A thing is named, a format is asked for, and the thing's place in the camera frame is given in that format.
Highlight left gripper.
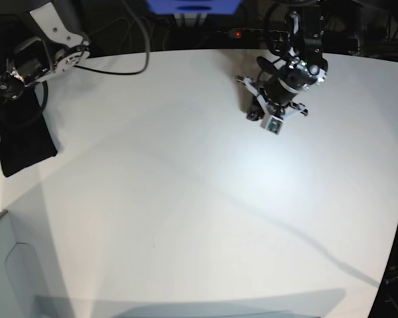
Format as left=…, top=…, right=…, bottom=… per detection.
left=235, top=76, right=308, bottom=122

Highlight black T-shirt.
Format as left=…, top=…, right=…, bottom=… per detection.
left=0, top=89, right=58, bottom=178

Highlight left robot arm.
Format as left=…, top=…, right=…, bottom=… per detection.
left=235, top=1, right=328, bottom=133

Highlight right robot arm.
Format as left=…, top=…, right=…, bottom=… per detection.
left=0, top=1, right=90, bottom=178

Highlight black power strip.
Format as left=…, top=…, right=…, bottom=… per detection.
left=216, top=28, right=263, bottom=41

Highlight blue plastic bin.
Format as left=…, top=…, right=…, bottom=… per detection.
left=147, top=0, right=241, bottom=15

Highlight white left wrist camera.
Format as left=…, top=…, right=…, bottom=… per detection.
left=260, top=115, right=284, bottom=135

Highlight grey cables behind table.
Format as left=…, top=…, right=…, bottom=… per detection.
left=72, top=0, right=173, bottom=77

